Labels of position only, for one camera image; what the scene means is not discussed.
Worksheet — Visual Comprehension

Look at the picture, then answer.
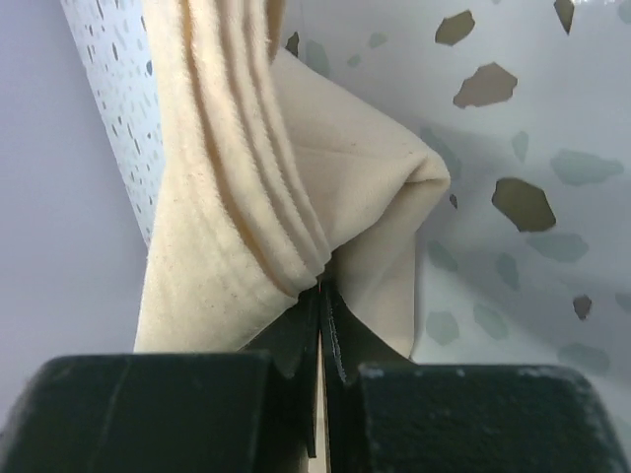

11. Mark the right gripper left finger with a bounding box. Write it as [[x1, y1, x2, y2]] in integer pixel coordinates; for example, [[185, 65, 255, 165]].
[[1, 289, 318, 473]]

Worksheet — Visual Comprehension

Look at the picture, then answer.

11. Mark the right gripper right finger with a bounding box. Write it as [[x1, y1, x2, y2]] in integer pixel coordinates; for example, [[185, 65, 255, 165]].
[[319, 285, 630, 472]]

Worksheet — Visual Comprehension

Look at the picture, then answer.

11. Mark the beige cloth mat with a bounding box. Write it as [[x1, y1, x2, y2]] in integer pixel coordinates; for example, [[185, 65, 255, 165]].
[[134, 1, 451, 357]]

